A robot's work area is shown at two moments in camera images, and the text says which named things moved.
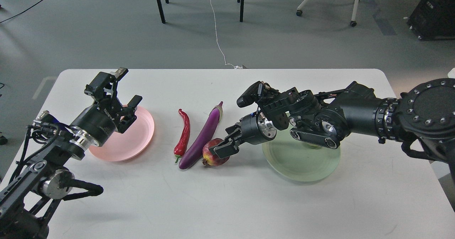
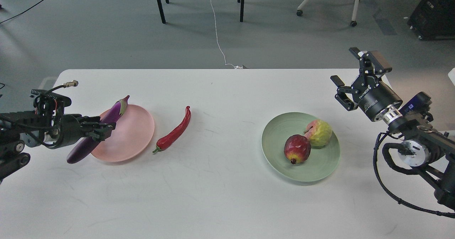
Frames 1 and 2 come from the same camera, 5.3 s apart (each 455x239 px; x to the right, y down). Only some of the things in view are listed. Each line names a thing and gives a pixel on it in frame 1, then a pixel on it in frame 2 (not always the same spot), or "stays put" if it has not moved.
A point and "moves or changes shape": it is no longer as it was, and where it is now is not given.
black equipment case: (433, 18) stays put
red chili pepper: (180, 149) to (162, 143)
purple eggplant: (194, 148) moves or changes shape
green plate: (300, 159) stays put
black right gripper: (255, 128) to (379, 102)
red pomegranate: (210, 157) to (297, 148)
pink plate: (121, 146) stays put
